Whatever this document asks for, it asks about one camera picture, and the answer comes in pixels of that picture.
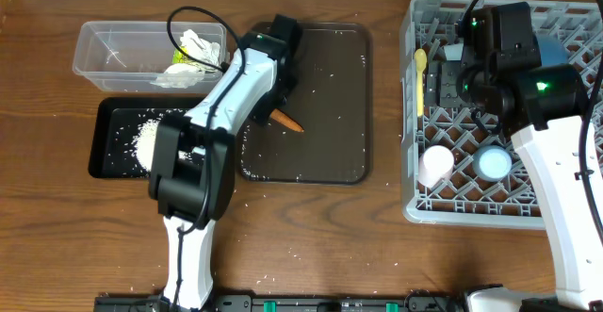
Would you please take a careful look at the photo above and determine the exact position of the yellow plastic spoon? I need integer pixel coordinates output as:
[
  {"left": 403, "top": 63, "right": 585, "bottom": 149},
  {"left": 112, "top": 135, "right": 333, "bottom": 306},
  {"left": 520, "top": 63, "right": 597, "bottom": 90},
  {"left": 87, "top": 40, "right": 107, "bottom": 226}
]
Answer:
[{"left": 414, "top": 49, "right": 428, "bottom": 117}]

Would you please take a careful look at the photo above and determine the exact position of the yellow snack wrapper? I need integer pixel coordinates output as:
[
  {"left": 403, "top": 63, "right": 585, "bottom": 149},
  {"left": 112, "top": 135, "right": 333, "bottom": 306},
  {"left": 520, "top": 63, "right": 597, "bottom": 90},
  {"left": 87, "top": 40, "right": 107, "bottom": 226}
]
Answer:
[{"left": 171, "top": 47, "right": 188, "bottom": 64}]

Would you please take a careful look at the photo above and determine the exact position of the grey dishwasher rack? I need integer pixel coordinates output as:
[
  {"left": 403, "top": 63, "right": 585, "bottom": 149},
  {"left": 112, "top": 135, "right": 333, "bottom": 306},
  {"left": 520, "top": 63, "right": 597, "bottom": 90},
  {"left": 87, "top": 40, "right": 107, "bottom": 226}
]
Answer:
[{"left": 399, "top": 0, "right": 602, "bottom": 230}]

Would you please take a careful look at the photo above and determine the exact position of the white rice pile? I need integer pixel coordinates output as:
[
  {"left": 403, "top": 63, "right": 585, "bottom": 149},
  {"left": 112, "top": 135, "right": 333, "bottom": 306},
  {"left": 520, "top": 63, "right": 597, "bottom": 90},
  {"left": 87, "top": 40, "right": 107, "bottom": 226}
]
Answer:
[{"left": 132, "top": 119, "right": 159, "bottom": 172}]

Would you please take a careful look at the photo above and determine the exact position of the black right cable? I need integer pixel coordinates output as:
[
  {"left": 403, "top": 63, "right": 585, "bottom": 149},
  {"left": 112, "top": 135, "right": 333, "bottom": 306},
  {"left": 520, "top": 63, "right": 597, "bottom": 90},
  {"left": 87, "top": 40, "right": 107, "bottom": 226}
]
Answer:
[{"left": 459, "top": 0, "right": 603, "bottom": 247}]

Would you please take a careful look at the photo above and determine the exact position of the clear plastic bin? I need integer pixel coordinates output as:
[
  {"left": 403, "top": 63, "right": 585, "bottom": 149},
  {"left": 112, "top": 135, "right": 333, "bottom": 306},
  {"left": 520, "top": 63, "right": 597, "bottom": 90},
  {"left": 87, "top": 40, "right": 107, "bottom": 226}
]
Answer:
[{"left": 72, "top": 21, "right": 222, "bottom": 93}]

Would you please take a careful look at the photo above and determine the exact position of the dark blue plate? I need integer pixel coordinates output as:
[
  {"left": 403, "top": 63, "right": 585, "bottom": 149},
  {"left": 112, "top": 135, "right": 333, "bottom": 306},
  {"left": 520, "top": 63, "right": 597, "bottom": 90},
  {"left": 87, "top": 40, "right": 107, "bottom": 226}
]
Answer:
[{"left": 536, "top": 34, "right": 568, "bottom": 67}]

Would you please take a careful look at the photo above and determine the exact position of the pink cup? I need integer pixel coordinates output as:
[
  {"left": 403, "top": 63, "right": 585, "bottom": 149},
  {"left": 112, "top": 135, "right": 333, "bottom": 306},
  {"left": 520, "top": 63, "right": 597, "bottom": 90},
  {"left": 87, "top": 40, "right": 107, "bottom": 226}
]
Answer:
[{"left": 417, "top": 145, "right": 454, "bottom": 188}]

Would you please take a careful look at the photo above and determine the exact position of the light blue bowl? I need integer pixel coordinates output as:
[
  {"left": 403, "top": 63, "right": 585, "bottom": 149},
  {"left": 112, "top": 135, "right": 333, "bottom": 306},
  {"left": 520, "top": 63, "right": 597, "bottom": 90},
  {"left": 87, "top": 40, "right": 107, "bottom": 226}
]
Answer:
[{"left": 443, "top": 43, "right": 464, "bottom": 61}]

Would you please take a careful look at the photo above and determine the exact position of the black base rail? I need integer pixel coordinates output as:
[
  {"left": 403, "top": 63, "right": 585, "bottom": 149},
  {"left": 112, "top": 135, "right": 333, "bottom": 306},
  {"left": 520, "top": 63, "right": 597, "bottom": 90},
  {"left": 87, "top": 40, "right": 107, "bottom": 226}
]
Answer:
[{"left": 92, "top": 294, "right": 465, "bottom": 312}]

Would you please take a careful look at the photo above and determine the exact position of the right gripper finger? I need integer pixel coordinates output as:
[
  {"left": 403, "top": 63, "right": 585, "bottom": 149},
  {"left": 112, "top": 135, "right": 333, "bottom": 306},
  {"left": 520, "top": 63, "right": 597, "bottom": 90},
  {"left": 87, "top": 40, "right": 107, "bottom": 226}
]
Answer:
[
  {"left": 439, "top": 61, "right": 466, "bottom": 108},
  {"left": 424, "top": 61, "right": 441, "bottom": 106}
]

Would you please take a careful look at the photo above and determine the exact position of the light blue cup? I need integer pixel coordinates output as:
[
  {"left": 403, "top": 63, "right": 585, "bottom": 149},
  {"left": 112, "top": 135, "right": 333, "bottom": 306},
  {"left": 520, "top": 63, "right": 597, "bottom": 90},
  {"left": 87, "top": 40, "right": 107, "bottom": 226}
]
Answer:
[{"left": 472, "top": 145, "right": 513, "bottom": 182}]

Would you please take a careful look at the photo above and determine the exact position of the brown serving tray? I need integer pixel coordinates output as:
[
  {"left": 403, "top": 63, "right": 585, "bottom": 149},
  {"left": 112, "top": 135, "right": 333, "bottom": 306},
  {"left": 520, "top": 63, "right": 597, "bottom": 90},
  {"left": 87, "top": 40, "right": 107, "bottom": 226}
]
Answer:
[{"left": 239, "top": 23, "right": 372, "bottom": 185}]

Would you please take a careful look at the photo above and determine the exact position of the black waste tray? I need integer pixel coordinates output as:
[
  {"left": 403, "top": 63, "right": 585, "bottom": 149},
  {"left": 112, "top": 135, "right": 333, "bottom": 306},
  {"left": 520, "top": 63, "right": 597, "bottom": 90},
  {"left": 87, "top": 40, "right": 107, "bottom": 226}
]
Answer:
[{"left": 88, "top": 96, "right": 202, "bottom": 179}]

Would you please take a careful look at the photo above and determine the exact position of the white tissue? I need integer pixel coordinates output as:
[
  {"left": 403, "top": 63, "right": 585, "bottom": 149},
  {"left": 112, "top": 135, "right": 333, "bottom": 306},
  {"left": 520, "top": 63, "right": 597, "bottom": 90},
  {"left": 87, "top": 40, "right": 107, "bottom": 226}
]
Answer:
[{"left": 151, "top": 29, "right": 220, "bottom": 89}]

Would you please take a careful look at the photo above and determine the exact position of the black cable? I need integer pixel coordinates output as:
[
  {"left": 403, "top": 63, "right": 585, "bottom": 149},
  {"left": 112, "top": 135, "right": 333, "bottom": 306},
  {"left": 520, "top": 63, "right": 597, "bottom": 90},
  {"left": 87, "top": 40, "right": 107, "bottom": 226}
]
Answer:
[
  {"left": 165, "top": 5, "right": 246, "bottom": 311},
  {"left": 459, "top": 0, "right": 603, "bottom": 247}
]

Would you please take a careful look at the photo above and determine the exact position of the black left cable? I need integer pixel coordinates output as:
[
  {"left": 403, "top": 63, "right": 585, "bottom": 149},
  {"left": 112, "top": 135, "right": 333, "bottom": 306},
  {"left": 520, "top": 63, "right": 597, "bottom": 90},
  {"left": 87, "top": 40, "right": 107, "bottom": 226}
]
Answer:
[{"left": 165, "top": 5, "right": 246, "bottom": 311}]

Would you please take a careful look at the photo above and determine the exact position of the orange carrot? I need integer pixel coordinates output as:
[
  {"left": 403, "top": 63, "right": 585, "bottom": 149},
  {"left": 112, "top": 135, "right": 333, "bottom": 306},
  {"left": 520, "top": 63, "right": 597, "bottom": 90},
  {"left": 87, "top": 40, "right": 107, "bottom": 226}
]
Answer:
[{"left": 270, "top": 109, "right": 304, "bottom": 133}]

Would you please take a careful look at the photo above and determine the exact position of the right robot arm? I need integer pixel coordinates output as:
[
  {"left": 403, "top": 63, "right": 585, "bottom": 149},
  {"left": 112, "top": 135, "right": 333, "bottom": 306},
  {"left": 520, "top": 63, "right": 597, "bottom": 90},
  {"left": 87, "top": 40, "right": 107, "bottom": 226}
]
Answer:
[{"left": 415, "top": 2, "right": 602, "bottom": 311}]

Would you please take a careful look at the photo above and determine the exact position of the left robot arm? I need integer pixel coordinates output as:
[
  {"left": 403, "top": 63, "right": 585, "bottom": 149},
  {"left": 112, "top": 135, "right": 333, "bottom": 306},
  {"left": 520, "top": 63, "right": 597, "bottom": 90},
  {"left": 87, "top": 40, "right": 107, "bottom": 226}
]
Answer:
[{"left": 149, "top": 15, "right": 302, "bottom": 311}]

